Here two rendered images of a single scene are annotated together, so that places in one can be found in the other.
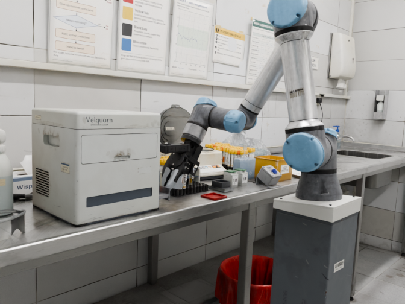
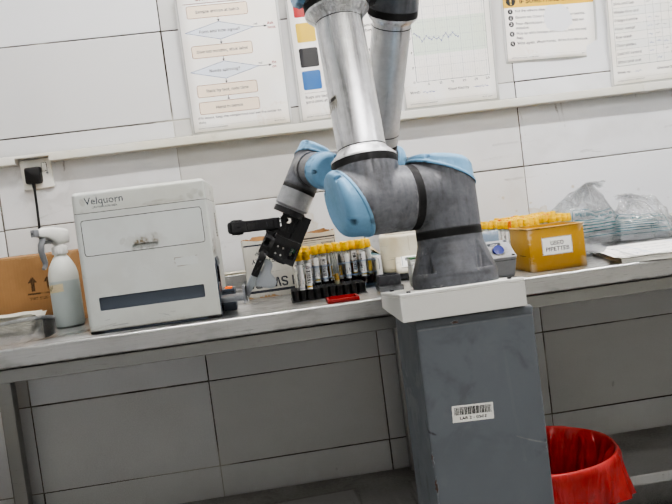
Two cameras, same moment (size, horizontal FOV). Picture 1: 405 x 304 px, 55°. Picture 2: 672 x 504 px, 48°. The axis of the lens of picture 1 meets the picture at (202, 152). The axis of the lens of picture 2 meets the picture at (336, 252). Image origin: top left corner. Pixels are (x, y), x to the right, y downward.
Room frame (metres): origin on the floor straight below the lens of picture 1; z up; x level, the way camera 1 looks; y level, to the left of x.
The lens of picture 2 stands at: (0.15, -1.12, 1.07)
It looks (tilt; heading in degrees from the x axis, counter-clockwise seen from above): 3 degrees down; 41
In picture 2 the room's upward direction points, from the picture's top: 7 degrees counter-clockwise
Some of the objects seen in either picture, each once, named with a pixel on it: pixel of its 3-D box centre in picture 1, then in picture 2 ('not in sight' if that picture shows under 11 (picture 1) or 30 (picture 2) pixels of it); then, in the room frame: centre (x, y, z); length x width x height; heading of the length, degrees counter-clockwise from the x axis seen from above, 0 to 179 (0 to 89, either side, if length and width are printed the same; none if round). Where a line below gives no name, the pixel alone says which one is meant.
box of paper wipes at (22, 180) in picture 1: (36, 171); not in sight; (1.38, 0.60, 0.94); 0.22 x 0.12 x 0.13; 141
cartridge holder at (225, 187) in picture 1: (220, 185); (388, 282); (1.49, -0.08, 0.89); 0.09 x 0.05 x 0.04; 44
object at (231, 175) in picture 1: (230, 178); (418, 270); (1.56, -0.12, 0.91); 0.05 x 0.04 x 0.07; 47
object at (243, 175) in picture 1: (240, 177); not in sight; (1.60, -0.16, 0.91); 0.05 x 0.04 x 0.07; 47
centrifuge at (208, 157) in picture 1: (194, 161); (424, 249); (1.81, 0.03, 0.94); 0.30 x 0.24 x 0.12; 38
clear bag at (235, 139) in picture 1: (234, 145); (578, 214); (2.31, -0.19, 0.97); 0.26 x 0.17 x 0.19; 151
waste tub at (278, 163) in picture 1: (272, 167); (546, 246); (1.78, -0.33, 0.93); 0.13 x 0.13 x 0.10; 46
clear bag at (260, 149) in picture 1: (255, 148); (641, 214); (2.42, -0.34, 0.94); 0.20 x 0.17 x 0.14; 111
